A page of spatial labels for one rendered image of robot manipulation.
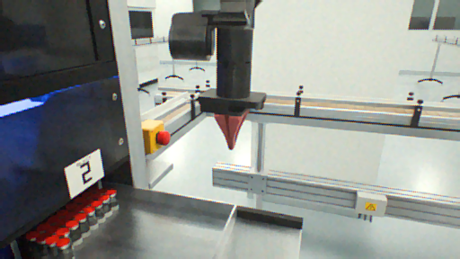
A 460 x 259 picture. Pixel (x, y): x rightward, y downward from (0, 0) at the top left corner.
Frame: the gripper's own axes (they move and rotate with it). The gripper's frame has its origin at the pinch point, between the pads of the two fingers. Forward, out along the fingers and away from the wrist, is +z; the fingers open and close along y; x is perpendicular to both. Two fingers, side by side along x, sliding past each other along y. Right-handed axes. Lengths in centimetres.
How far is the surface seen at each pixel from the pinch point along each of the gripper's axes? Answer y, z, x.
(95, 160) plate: 26.3, 5.6, 4.4
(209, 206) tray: 6.4, 18.4, -5.5
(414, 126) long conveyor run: -52, 18, -81
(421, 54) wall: -242, 55, -796
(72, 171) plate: 26.3, 5.0, 10.1
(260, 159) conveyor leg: 10, 46, -86
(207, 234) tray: 4.2, 20.1, 1.1
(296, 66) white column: 1, 7, -143
